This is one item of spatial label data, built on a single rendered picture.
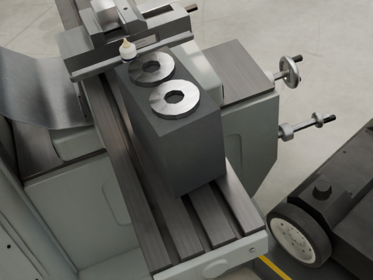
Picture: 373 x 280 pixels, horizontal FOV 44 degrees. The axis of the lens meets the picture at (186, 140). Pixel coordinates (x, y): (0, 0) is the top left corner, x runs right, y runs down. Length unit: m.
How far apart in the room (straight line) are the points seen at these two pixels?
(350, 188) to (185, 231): 0.62
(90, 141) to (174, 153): 0.50
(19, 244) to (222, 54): 0.85
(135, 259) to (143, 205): 0.81
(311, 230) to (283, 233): 0.15
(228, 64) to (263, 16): 1.53
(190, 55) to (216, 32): 1.50
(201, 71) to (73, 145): 0.41
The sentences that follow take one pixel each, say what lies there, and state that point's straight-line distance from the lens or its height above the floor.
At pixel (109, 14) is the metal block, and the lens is 1.20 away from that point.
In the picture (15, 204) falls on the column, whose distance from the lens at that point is 1.33.
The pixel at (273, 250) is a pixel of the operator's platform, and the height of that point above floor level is 0.40.
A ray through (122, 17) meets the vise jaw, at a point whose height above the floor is 1.04.
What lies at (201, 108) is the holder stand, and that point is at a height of 1.12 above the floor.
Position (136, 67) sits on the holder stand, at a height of 1.13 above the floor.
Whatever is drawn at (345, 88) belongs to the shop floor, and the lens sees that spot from 2.51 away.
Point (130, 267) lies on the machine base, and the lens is 1.70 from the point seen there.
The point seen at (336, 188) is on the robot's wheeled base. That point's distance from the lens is 1.33.
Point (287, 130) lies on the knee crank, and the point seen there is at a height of 0.54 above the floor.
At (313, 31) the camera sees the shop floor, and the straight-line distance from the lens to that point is 2.87.
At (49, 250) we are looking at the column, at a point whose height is 0.45.
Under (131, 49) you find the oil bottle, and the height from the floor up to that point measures 1.02.
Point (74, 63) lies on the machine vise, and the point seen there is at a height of 0.98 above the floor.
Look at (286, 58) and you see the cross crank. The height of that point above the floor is 0.69.
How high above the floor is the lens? 1.68
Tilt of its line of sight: 48 degrees down
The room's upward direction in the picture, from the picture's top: 11 degrees counter-clockwise
